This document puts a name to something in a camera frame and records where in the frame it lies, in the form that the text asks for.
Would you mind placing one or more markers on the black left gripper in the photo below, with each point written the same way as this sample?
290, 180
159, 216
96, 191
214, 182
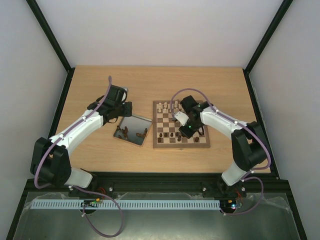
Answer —
128, 112

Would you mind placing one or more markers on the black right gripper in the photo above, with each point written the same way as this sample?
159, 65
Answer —
187, 131

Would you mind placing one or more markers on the metal tin tray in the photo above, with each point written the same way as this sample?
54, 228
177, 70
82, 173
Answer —
135, 124

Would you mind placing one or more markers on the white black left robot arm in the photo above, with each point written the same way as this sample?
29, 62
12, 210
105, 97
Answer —
51, 157

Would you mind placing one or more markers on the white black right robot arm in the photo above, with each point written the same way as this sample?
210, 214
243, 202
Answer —
248, 142

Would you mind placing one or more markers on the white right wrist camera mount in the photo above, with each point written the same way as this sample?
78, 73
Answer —
181, 117

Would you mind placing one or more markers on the black aluminium frame rail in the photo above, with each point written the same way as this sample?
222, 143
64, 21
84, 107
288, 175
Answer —
210, 185

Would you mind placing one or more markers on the light blue slotted cable duct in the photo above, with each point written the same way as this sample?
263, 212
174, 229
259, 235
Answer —
77, 204

